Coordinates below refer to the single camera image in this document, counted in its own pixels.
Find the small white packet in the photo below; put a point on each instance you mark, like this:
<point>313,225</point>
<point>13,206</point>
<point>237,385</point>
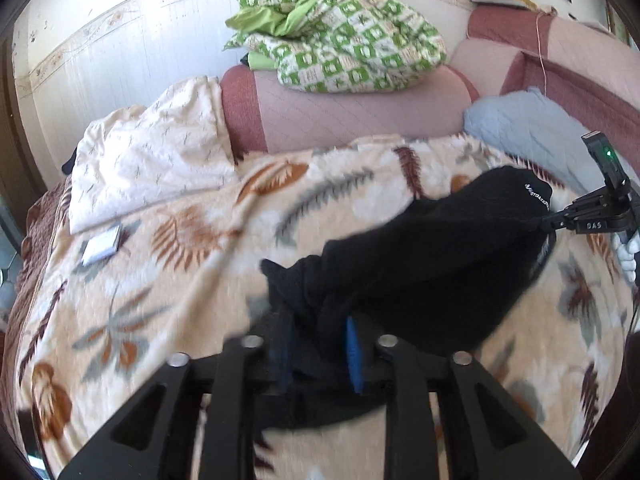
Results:
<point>102,246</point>

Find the white gloved hand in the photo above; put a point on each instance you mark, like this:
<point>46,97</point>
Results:
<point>627,253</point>

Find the light blue quilted cloth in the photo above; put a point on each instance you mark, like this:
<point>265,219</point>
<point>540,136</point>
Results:
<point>529,125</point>

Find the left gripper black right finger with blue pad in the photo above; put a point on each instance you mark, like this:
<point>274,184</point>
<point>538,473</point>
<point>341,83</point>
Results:
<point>446,417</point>

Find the cream floral pillow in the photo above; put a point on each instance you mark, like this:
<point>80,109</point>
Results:
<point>139,156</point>

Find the black pants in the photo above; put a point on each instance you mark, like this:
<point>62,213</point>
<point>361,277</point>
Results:
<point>442,275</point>

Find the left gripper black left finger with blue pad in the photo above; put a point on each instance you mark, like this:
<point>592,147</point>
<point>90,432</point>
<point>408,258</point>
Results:
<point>194,418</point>

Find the pink quilted headboard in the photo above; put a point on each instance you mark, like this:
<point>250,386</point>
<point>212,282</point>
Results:
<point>584,69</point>

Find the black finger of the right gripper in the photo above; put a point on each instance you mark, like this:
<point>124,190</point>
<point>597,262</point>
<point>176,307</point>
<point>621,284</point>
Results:
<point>577,217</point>

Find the green white patterned quilt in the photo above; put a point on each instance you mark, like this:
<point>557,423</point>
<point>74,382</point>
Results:
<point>338,46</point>

